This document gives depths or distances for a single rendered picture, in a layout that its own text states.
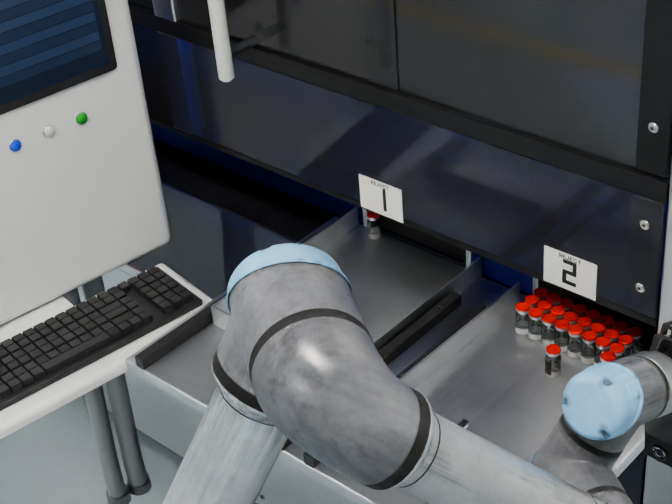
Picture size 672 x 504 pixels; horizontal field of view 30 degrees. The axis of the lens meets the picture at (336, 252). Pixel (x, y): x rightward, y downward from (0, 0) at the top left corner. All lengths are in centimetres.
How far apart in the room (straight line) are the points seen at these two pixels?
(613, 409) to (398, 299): 69
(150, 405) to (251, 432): 166
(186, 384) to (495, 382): 44
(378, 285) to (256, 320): 86
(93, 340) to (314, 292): 95
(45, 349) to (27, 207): 23
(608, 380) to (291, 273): 37
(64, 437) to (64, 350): 113
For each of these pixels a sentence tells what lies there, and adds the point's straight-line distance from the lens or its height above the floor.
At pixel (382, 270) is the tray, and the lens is 201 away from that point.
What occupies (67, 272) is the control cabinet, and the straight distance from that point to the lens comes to 219.
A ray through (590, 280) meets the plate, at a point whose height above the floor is 102.
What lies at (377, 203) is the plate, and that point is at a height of 101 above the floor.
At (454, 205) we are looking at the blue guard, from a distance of 184.
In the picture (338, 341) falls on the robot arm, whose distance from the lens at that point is 108.
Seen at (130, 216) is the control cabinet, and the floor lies 90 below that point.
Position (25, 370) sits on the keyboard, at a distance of 202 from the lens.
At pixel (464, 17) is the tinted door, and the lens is 169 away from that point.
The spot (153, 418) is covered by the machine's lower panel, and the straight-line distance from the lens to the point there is 289.
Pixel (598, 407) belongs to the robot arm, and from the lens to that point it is 133.
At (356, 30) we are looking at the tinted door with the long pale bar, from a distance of 183.
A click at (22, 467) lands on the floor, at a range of 312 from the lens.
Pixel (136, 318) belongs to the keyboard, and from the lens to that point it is 207.
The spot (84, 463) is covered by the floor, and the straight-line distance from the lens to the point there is 308.
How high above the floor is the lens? 205
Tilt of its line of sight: 34 degrees down
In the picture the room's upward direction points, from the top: 5 degrees counter-clockwise
